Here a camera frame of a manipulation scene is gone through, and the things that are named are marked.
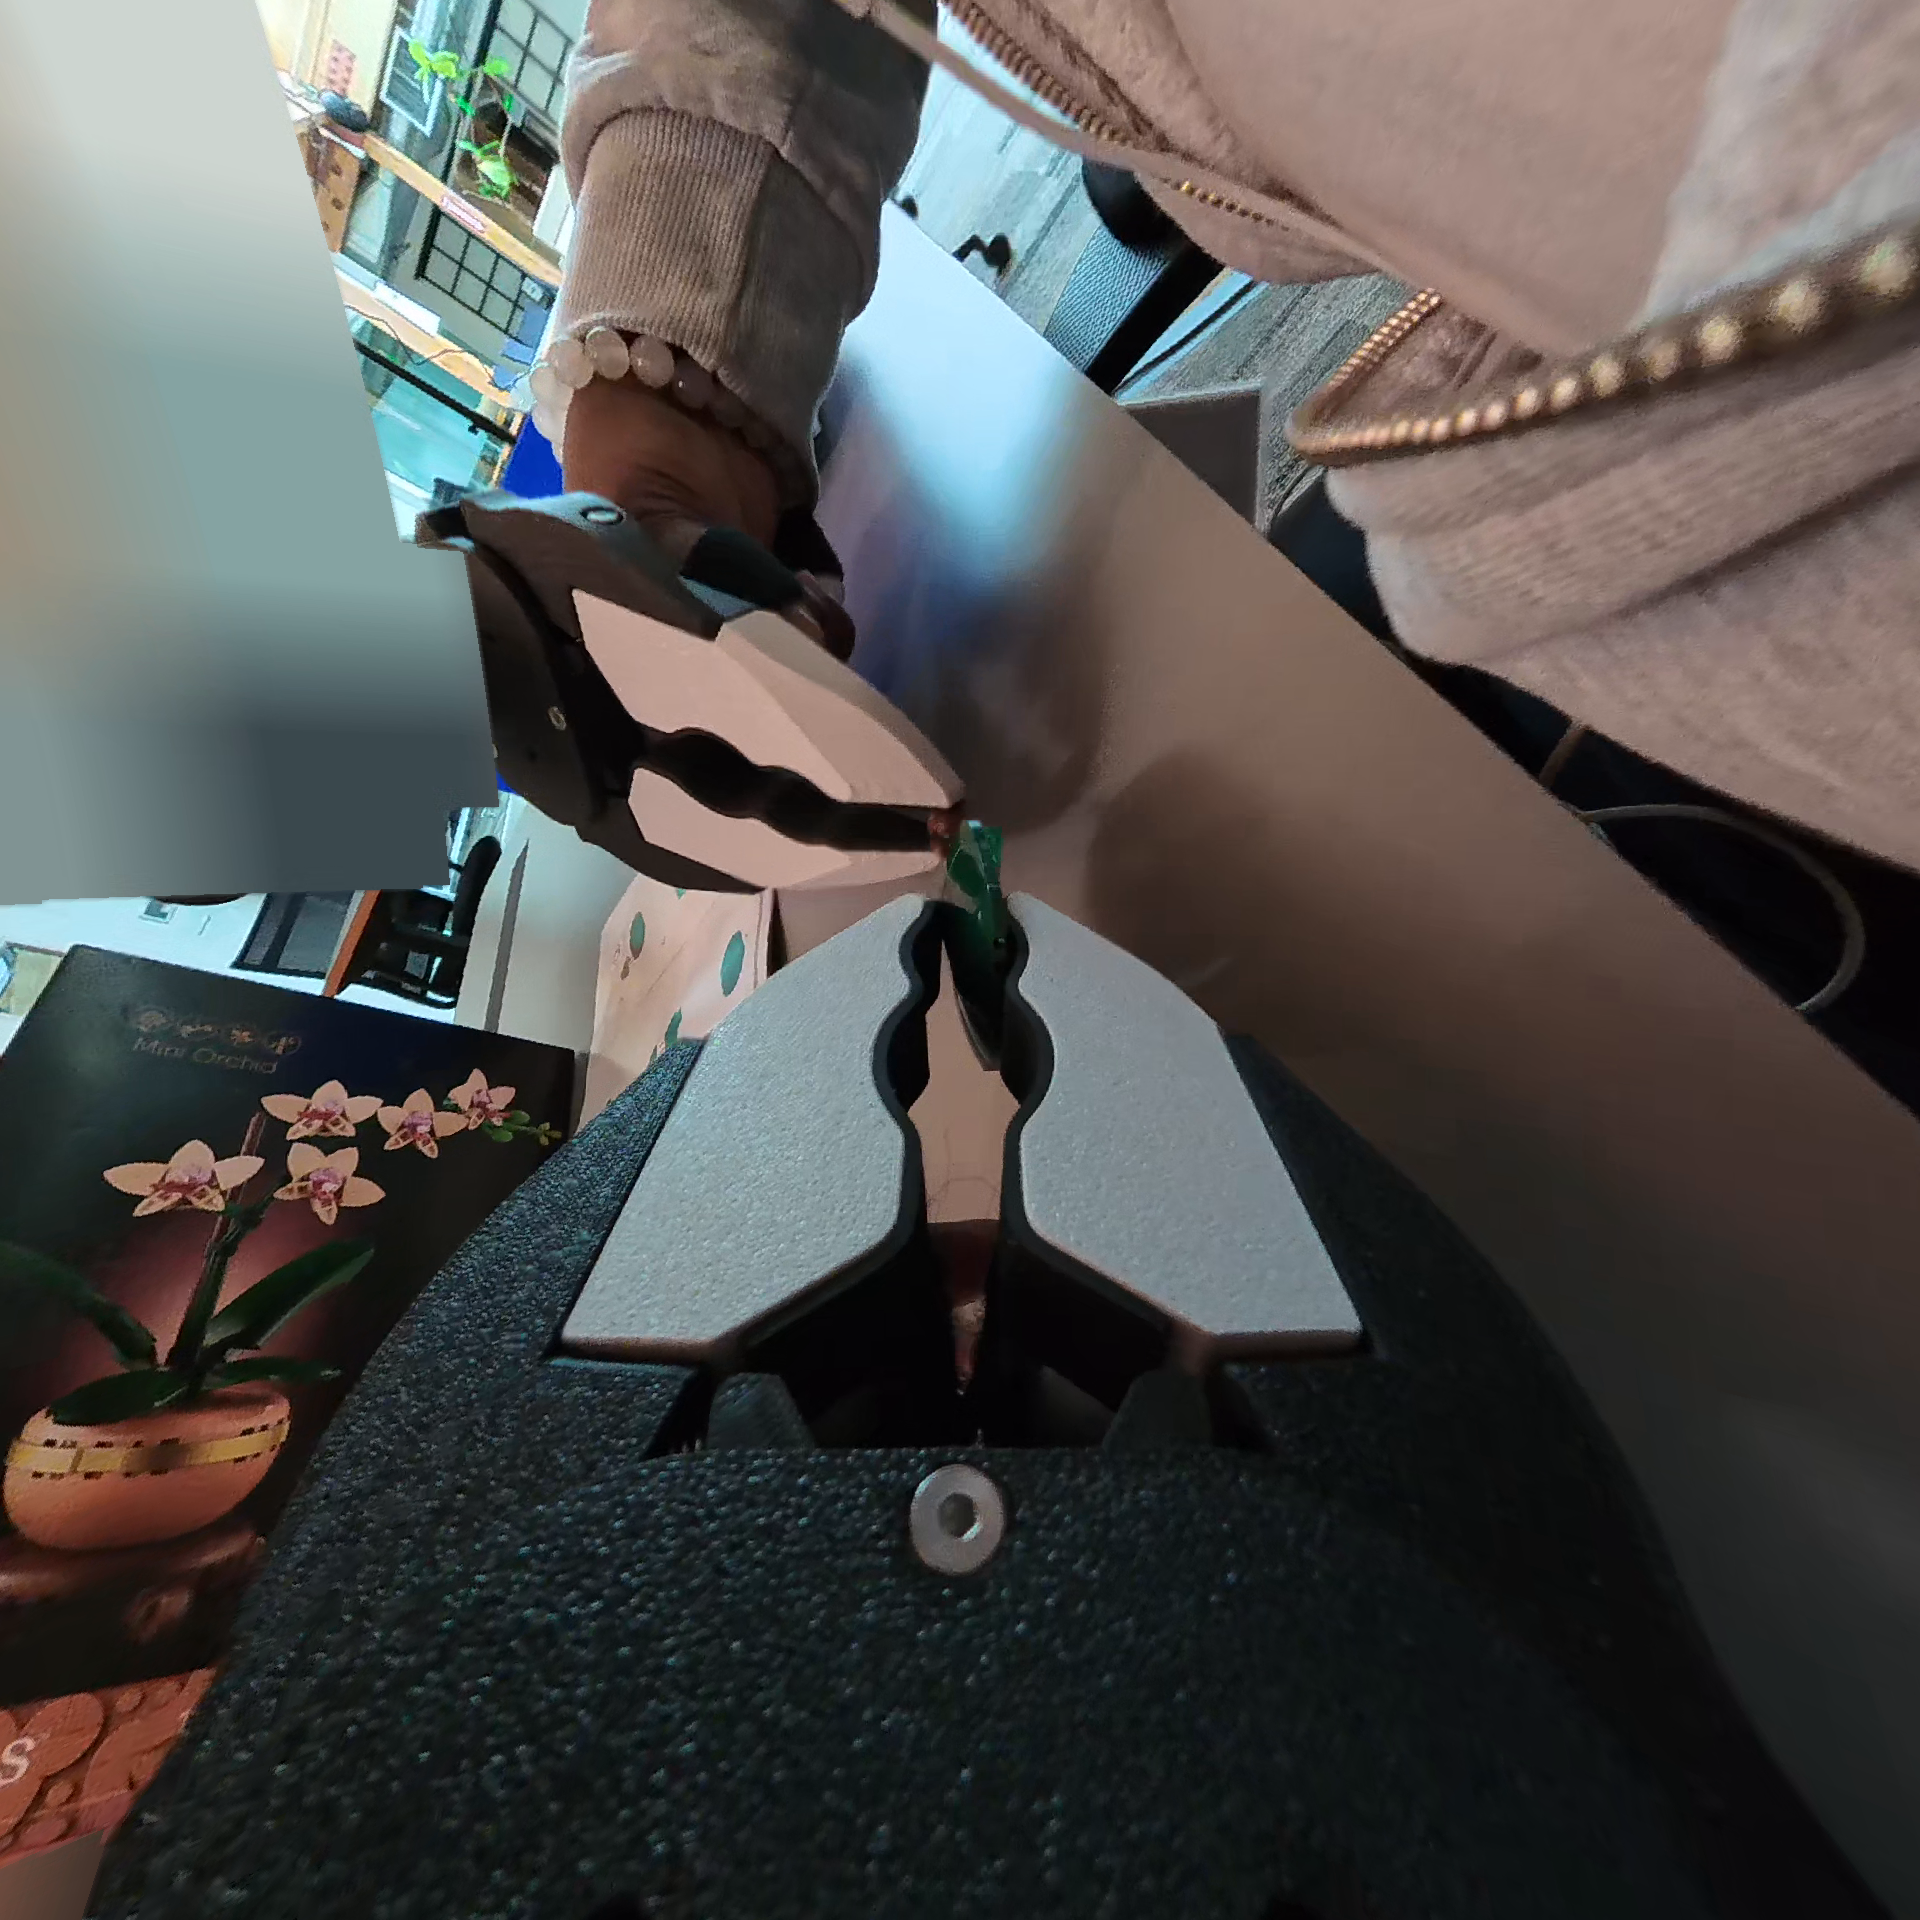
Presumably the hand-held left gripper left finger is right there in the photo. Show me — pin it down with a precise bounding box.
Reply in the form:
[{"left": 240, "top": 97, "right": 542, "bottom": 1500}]
[{"left": 558, "top": 892, "right": 943, "bottom": 1364}]

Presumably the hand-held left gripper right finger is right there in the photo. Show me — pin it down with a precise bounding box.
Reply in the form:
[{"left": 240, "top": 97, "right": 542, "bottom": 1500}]
[{"left": 996, "top": 892, "right": 1366, "bottom": 1370}]

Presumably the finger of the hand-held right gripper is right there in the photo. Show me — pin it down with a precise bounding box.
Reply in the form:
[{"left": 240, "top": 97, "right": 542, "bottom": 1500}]
[
  {"left": 627, "top": 766, "right": 952, "bottom": 895},
  {"left": 568, "top": 588, "right": 968, "bottom": 825}
]

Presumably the building instruction booklet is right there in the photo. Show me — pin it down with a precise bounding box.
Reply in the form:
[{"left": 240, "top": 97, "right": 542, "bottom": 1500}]
[{"left": 584, "top": 873, "right": 783, "bottom": 1120}]

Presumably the green toy leaf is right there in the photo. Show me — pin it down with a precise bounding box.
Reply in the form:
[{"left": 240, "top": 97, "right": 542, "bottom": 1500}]
[{"left": 938, "top": 815, "right": 1014, "bottom": 1070}]

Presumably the person's right forearm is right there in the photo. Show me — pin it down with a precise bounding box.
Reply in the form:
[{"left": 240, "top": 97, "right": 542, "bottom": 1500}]
[{"left": 556, "top": 0, "right": 940, "bottom": 495}]

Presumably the grey desk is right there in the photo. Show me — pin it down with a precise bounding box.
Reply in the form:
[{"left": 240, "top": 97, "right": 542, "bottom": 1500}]
[{"left": 780, "top": 199, "right": 1920, "bottom": 1920}]

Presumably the person's right hand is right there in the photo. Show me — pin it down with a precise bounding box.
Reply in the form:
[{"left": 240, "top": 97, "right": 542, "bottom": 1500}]
[{"left": 558, "top": 393, "right": 860, "bottom": 663}]

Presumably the black office chair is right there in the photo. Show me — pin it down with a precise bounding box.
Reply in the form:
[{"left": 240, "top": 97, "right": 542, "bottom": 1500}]
[
  {"left": 1035, "top": 150, "right": 1226, "bottom": 396},
  {"left": 368, "top": 834, "right": 504, "bottom": 1010}
]

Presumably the green potted plant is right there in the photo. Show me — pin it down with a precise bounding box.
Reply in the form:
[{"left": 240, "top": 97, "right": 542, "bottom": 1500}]
[{"left": 402, "top": 32, "right": 531, "bottom": 202}]

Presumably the black orchid toy set box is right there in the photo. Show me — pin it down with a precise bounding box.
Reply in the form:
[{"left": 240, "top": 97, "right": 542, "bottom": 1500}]
[{"left": 0, "top": 944, "right": 579, "bottom": 1854}]

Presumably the white bead bracelet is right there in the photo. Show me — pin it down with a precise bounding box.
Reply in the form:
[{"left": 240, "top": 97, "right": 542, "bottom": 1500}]
[{"left": 526, "top": 320, "right": 783, "bottom": 460}]

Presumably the white cable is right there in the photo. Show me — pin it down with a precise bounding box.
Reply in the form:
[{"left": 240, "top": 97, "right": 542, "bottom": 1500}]
[{"left": 1536, "top": 720, "right": 1869, "bottom": 1021}]

